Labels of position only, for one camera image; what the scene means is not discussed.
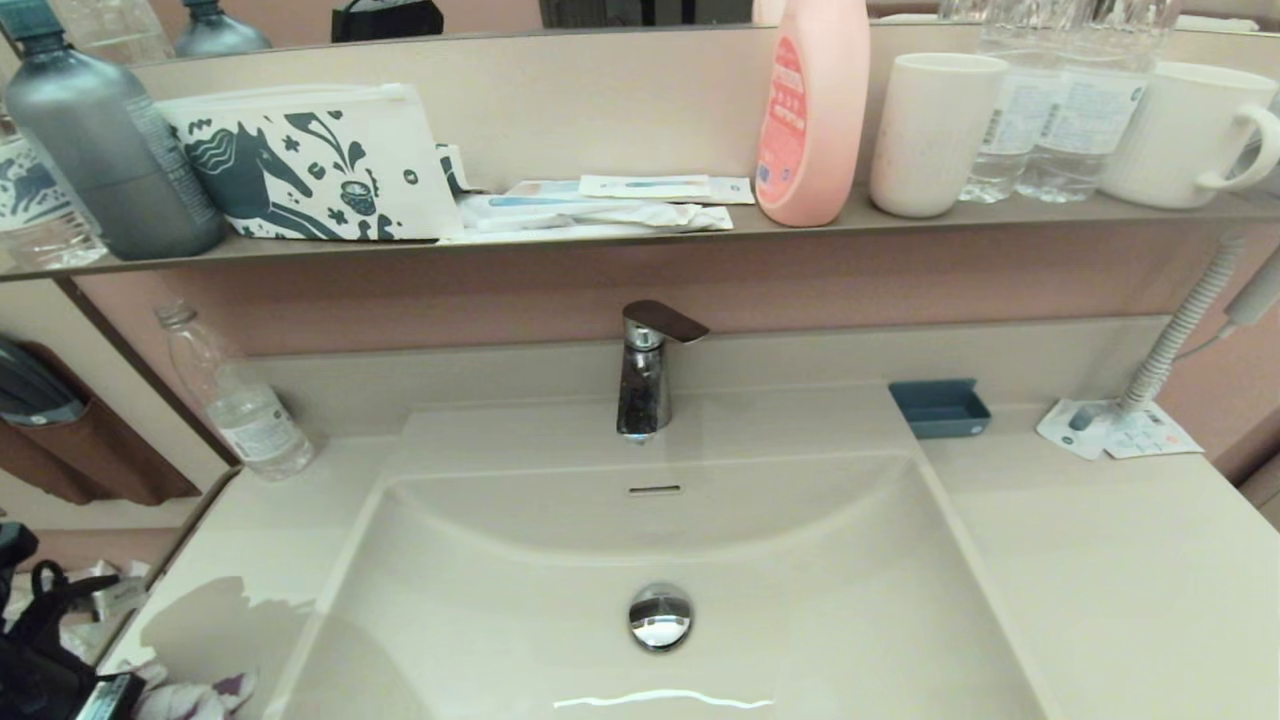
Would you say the purple white striped towel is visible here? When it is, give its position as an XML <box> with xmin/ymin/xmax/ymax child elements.
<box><xmin>128</xmin><ymin>668</ymin><xmax>258</xmax><ymax>720</ymax></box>

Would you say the chrome faucet lever handle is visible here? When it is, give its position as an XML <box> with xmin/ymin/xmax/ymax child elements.
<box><xmin>622</xmin><ymin>300</ymin><xmax>711</xmax><ymax>346</ymax></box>

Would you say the chrome sink drain stopper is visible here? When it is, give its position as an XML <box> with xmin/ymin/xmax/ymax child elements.
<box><xmin>628</xmin><ymin>582</ymin><xmax>694</xmax><ymax>653</ymax></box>

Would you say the chrome faucet body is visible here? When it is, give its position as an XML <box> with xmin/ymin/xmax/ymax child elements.
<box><xmin>615</xmin><ymin>325</ymin><xmax>673</xmax><ymax>446</ymax></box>

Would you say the beige sink basin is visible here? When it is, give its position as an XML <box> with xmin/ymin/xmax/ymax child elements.
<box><xmin>270</xmin><ymin>388</ymin><xmax>1051</xmax><ymax>720</ymax></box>

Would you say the plastic wrapped water bottle pack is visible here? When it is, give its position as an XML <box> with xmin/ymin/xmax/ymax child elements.
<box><xmin>0</xmin><ymin>558</ymin><xmax>153</xmax><ymax>666</ymax></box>

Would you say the dark grey item in holder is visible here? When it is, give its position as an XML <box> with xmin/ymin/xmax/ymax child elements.
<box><xmin>0</xmin><ymin>333</ymin><xmax>89</xmax><ymax>429</ymax></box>

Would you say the clear water bottle without cap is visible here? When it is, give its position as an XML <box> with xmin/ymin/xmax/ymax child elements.
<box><xmin>154</xmin><ymin>300</ymin><xmax>316</xmax><ymax>483</ymax></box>

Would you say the grey bottle teal cap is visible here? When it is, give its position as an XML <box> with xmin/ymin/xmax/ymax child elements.
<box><xmin>0</xmin><ymin>0</ymin><xmax>227</xmax><ymax>261</ymax></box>

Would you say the white pouch blue horse print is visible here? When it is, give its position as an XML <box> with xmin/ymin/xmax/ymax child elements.
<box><xmin>155</xmin><ymin>83</ymin><xmax>466</xmax><ymax>243</ymax></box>

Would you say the small white blue box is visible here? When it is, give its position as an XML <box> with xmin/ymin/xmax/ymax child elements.
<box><xmin>437</xmin><ymin>145</ymin><xmax>476</xmax><ymax>198</ymax></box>

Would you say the long flat white packet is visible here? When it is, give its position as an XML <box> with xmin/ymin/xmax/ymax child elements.
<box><xmin>440</xmin><ymin>222</ymin><xmax>736</xmax><ymax>246</ymax></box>

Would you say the crumpled white toothbrush wrapper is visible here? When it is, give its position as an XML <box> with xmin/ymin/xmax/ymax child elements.
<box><xmin>458</xmin><ymin>193</ymin><xmax>734</xmax><ymax>234</ymax></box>

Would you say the flat white blue packet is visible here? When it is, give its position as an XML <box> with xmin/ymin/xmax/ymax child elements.
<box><xmin>505</xmin><ymin>178</ymin><xmax>756</xmax><ymax>207</ymax></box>

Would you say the blue soap dish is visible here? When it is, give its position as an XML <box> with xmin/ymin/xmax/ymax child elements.
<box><xmin>888</xmin><ymin>378</ymin><xmax>993</xmax><ymax>441</ymax></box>

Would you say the pink lotion bottle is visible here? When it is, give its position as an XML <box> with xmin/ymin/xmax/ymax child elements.
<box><xmin>753</xmin><ymin>0</ymin><xmax>873</xmax><ymax>229</ymax></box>

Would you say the white tumbler cup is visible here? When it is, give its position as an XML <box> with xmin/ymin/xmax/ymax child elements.
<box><xmin>868</xmin><ymin>52</ymin><xmax>1009</xmax><ymax>220</ymax></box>

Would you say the white sachet blue print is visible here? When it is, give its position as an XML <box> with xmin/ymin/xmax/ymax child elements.
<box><xmin>1035</xmin><ymin>398</ymin><xmax>1121</xmax><ymax>461</ymax></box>

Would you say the clear water bottle white label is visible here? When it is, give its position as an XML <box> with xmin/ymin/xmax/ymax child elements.
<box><xmin>1017</xmin><ymin>0</ymin><xmax>1181</xmax><ymax>206</ymax></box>
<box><xmin>957</xmin><ymin>0</ymin><xmax>1076</xmax><ymax>206</ymax></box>

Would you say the white sachet red mark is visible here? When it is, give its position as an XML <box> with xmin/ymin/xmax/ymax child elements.
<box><xmin>1105</xmin><ymin>405</ymin><xmax>1204</xmax><ymax>461</ymax></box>

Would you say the brown wall holder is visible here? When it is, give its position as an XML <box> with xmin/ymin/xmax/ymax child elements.
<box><xmin>0</xmin><ymin>340</ymin><xmax>201</xmax><ymax>508</ymax></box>

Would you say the grey wall shelf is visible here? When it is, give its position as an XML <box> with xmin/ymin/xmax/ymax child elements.
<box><xmin>0</xmin><ymin>190</ymin><xmax>1280</xmax><ymax>284</ymax></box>

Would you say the wall mirror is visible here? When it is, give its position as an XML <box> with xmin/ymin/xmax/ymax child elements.
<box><xmin>0</xmin><ymin>0</ymin><xmax>1280</xmax><ymax>71</ymax></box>

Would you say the white coiled cord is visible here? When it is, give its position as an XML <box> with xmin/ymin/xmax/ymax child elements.
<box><xmin>1115</xmin><ymin>235</ymin><xmax>1246</xmax><ymax>416</ymax></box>

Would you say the white mug with handle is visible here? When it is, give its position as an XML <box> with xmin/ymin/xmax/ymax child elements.
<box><xmin>1097</xmin><ymin>60</ymin><xmax>1280</xmax><ymax>211</ymax></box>

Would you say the white hair dryer handle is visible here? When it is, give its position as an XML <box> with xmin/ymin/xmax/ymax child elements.
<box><xmin>1222</xmin><ymin>245</ymin><xmax>1280</xmax><ymax>329</ymax></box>

